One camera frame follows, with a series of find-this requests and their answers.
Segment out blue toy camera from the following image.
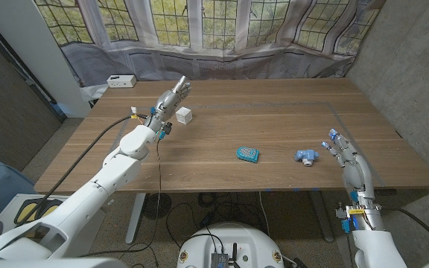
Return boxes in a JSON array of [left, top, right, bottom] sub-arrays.
[[294, 149, 320, 168]]

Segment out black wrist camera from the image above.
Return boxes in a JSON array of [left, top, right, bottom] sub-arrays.
[[335, 202, 353, 234], [161, 121, 174, 141]]

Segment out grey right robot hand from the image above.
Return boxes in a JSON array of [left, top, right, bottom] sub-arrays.
[[320, 128, 376, 204]]

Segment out white table leg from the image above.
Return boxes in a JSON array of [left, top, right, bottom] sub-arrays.
[[124, 192, 147, 245]]

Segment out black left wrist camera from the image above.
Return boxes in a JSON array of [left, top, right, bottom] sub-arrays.
[[161, 121, 174, 141]]

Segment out white cube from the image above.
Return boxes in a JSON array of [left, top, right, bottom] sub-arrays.
[[176, 106, 194, 125]]

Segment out printed window backdrop cloth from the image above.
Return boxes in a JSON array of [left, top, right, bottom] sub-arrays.
[[34, 0, 387, 89]]

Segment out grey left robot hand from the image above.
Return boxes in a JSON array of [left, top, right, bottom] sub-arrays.
[[145, 75, 192, 131]]

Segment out white floor board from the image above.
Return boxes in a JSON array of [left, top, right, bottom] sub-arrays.
[[0, 192, 107, 258]]

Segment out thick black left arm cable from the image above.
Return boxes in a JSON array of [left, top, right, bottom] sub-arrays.
[[16, 114, 143, 227]]

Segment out white floor cable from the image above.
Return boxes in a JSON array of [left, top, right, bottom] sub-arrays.
[[258, 191, 271, 237]]

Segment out white power strip box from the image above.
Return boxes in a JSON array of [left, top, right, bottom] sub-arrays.
[[106, 74, 138, 89]]

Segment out grey electronics box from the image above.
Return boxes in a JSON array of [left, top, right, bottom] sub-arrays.
[[210, 252, 230, 268]]

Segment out grey table leg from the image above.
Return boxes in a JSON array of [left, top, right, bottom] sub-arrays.
[[308, 190, 335, 243]]

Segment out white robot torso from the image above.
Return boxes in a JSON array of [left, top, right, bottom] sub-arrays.
[[0, 258, 128, 268]]

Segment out white partition panel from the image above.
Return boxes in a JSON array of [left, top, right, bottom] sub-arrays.
[[0, 0, 92, 118]]

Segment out round black floor disc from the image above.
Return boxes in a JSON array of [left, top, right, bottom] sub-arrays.
[[142, 192, 173, 220]]

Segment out black floor cable bundle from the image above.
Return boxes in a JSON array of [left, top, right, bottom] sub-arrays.
[[165, 191, 271, 246]]

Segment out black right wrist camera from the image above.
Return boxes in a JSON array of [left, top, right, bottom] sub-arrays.
[[335, 202, 353, 234]]

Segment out yellow black foot pedal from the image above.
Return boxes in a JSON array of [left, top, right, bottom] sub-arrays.
[[14, 198, 63, 226]]

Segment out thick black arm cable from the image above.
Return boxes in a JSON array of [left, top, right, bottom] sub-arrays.
[[396, 207, 429, 256], [16, 114, 143, 227]]

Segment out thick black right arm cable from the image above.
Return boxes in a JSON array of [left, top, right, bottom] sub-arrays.
[[396, 207, 429, 256]]

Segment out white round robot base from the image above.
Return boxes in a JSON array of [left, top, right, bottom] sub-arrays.
[[176, 222, 285, 268]]

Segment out thin black left wrist cable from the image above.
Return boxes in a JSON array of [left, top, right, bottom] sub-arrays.
[[78, 139, 162, 258]]

